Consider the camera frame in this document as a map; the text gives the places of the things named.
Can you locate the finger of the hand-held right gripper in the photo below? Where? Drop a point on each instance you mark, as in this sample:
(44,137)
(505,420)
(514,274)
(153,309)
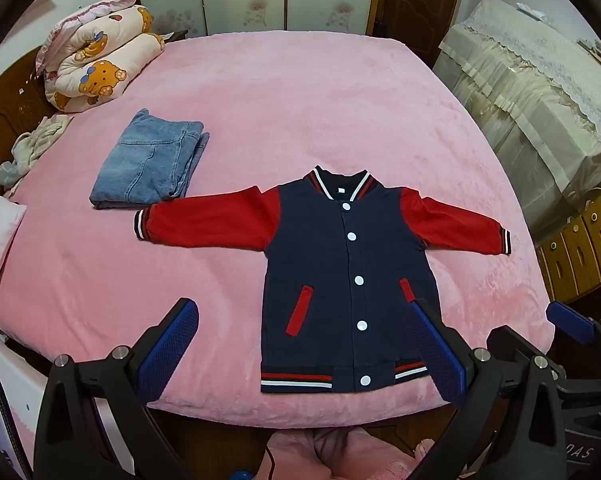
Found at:
(507,340)
(572,321)

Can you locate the rolled bear print quilt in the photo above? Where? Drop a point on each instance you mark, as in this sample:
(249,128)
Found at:
(100,60)

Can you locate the crumpled beige cloth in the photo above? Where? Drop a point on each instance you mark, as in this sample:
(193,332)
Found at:
(33,145)

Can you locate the folded blue jeans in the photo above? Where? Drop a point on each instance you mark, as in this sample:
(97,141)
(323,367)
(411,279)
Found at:
(148,162)

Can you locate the yellow wooden cabinet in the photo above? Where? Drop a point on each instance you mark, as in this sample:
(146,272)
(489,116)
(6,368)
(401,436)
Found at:
(580,250)

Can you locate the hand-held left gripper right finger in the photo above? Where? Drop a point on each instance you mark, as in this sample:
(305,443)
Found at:
(438,355)

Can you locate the navy and red baseball jacket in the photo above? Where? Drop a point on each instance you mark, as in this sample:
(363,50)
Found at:
(340,270)

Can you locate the carved wooden headboard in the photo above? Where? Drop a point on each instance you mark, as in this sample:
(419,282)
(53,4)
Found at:
(10,105)

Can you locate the pink fleece bed blanket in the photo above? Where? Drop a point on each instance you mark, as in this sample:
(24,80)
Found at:
(290,100)

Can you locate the person's pink fleece clothing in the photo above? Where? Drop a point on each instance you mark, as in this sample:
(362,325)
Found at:
(340,455)

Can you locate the brown wooden door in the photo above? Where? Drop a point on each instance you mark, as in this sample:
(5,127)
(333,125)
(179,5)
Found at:
(415,0)

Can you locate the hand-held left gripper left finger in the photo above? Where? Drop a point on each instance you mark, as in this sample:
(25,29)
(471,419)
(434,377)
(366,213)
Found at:
(173,345)

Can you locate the lace covered furniture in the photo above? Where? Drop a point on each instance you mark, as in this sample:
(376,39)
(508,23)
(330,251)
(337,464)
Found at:
(540,100)

